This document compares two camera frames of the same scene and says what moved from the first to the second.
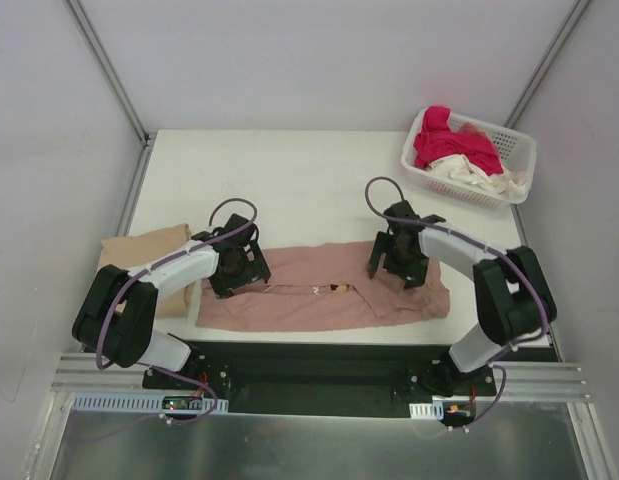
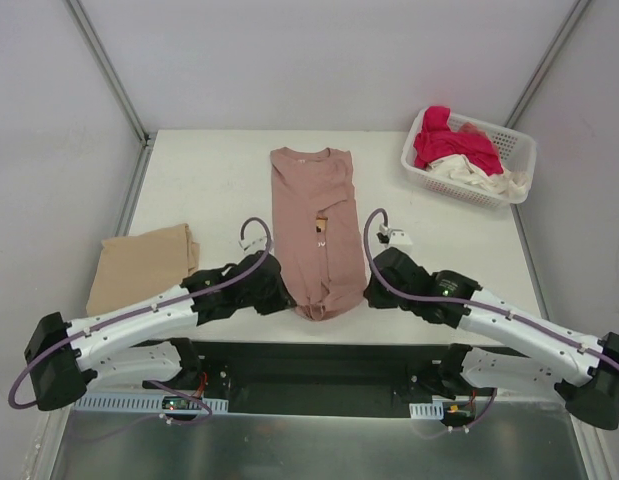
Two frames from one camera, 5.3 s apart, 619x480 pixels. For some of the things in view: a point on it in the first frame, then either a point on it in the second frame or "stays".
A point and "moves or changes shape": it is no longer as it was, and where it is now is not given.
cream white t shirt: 508,185 stays
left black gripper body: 244,279 -> 271,298
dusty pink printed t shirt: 325,287 moves or changes shape
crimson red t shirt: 439,140 stays
